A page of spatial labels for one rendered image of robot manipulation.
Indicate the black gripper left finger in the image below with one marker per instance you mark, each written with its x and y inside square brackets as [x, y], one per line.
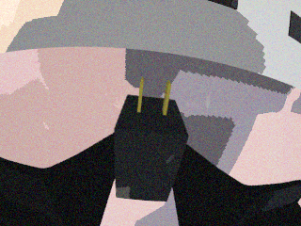
[72, 193]

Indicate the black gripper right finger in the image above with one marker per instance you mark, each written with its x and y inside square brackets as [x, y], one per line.
[207, 196]

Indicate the black two-prong plug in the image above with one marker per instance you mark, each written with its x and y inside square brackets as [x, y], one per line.
[149, 141]

